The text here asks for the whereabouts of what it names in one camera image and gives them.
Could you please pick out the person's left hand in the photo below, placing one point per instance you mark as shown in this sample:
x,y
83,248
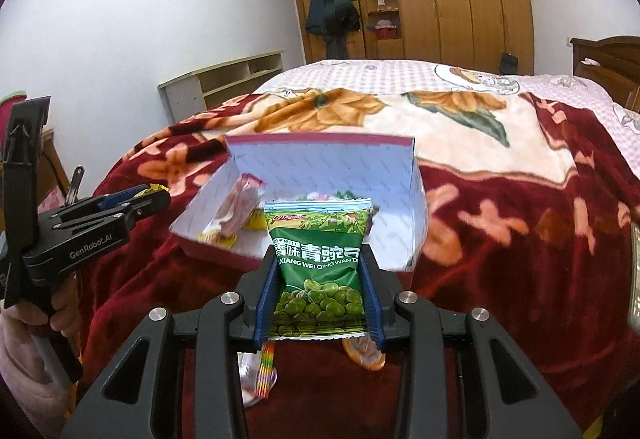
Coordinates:
x,y
65,304

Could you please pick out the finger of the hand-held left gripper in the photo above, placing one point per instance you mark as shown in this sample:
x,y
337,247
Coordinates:
x,y
120,198
150,206

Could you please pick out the white cardboard box pink rim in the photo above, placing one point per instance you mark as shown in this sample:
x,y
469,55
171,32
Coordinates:
x,y
350,169

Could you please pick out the small black bag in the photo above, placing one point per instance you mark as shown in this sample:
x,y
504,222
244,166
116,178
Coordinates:
x,y
509,63

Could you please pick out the colourful snack packet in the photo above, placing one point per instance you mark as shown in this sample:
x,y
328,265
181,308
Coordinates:
x,y
330,195

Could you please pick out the yellow round snack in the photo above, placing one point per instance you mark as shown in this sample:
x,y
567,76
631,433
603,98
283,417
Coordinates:
x,y
216,238

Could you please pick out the green pea snack packet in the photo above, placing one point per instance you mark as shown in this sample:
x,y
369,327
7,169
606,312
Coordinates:
x,y
320,269

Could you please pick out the red floral blanket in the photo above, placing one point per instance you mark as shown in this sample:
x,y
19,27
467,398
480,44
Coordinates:
x,y
500,244

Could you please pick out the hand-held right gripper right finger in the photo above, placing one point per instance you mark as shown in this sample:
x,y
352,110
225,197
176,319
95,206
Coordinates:
x,y
372,309

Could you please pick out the wooden headboard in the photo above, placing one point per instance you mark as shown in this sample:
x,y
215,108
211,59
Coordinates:
x,y
605,64

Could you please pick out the dark hanging coats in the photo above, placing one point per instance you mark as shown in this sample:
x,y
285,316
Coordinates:
x,y
330,14

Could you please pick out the pink white snack packet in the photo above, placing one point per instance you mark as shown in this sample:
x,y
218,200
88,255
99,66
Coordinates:
x,y
237,206

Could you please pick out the rainbow striped candy packet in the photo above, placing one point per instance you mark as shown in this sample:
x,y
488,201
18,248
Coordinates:
x,y
260,374

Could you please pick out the small orange snack packet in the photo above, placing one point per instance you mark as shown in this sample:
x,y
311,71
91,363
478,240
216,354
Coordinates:
x,y
362,354

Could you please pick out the small yellow candy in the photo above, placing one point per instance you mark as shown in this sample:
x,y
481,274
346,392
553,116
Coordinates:
x,y
156,190

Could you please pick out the metal spring clip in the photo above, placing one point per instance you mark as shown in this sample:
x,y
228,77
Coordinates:
x,y
76,184

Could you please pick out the red box in wardrobe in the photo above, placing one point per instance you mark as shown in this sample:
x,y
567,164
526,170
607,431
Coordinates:
x,y
387,31

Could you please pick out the beige shelf unit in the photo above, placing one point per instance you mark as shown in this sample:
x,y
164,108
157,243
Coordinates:
x,y
220,79

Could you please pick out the person's left forearm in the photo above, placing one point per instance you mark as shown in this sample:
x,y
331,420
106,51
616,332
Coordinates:
x,y
25,384

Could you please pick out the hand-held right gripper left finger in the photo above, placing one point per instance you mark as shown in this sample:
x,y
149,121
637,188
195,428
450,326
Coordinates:
x,y
265,309

